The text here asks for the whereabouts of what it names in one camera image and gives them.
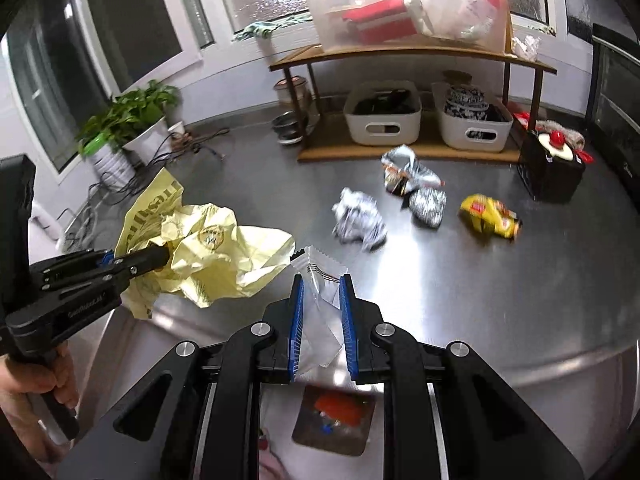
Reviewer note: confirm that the white bin with black items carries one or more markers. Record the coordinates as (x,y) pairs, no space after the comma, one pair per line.
(382,130)

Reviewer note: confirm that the small white cup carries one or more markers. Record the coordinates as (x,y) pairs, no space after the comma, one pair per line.
(176,130)

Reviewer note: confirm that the crumpled white paper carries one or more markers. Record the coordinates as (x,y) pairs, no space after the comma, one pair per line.
(526,47)

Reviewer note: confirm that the white plastic bag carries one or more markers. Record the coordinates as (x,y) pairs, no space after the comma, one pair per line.
(450,0)

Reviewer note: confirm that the orange foam net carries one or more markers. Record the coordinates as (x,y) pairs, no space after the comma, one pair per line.
(337,407)

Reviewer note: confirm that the red white floor item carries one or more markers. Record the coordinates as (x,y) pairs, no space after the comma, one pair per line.
(264,442)

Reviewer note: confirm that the red box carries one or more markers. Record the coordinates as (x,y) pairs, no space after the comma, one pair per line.
(380,20)

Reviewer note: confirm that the black box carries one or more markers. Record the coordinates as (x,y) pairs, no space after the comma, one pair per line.
(550,175)

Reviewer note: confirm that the small clear wrapper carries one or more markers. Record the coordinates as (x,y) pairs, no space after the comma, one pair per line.
(320,330)

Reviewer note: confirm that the green cloth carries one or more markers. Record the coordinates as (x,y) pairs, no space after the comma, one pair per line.
(260,29)

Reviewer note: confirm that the silver black snack wrapper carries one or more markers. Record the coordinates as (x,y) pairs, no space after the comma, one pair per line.
(410,170)

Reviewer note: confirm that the potted green plant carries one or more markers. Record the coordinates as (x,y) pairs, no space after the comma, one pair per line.
(130,110)

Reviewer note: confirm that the white canister with green lid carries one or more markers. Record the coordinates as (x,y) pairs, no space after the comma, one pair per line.
(112,165)

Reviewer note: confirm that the black white patterned wrapper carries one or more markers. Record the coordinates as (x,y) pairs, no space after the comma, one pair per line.
(427,206)

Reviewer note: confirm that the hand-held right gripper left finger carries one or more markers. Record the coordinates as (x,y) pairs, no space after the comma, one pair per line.
(296,330)

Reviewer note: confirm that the yellow snack packet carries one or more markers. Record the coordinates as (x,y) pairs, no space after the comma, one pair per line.
(490,217)

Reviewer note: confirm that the patterned bowl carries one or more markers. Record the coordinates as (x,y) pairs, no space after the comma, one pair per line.
(467,100)

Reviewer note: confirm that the steel trash bin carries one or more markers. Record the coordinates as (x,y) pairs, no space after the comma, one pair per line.
(305,440)

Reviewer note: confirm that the wooden shelf rack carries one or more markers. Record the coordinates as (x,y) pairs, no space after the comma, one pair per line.
(400,52)

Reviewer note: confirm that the red packet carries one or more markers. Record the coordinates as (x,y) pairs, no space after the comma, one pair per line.
(521,119)

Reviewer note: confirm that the person's left hand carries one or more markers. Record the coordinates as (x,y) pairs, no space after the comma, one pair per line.
(20,385)

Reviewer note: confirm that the white bin with bowls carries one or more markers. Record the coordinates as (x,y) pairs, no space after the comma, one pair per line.
(475,137)

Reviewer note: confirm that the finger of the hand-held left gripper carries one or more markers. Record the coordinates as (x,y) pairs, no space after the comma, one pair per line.
(85,284)
(145,256)

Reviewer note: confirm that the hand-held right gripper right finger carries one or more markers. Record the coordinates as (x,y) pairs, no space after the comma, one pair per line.
(348,330)

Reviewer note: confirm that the yellow paper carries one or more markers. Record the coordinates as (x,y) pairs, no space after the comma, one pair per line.
(215,250)

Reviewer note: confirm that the clear bottle with blue cap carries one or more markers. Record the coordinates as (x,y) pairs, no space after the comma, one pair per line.
(327,428)

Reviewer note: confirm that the clear plastic storage box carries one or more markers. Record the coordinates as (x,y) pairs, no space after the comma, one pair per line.
(330,15)

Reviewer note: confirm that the black toaster oven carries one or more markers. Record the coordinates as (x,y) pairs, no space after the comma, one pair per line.
(615,100)

